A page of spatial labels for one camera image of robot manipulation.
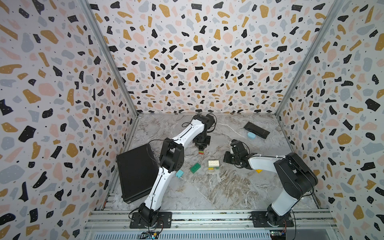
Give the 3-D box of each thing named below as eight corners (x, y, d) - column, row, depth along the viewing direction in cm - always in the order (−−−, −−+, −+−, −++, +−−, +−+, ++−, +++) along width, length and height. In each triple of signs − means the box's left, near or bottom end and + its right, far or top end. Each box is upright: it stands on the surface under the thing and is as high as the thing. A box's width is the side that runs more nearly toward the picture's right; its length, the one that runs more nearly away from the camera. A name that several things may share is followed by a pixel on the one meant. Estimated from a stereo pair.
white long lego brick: (208, 169, 94) (208, 165, 88) (208, 165, 96) (208, 160, 91) (218, 169, 94) (219, 165, 88) (218, 165, 96) (219, 160, 91)
